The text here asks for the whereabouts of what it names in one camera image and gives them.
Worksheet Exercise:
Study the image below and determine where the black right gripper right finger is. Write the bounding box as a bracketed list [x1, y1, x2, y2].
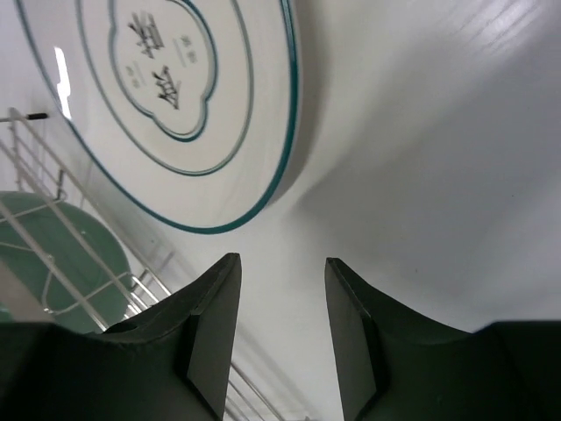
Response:
[324, 258, 560, 420]

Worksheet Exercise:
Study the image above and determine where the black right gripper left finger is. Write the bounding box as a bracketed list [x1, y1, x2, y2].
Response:
[1, 253, 242, 420]

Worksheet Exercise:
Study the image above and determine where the small green patterned plate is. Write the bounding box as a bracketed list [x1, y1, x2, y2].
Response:
[1, 191, 132, 333]

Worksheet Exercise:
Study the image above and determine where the white plate with teal rim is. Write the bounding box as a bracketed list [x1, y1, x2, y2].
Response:
[15, 1, 301, 235]

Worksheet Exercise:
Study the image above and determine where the chrome wire dish rack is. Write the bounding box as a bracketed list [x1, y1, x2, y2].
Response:
[1, 108, 312, 420]

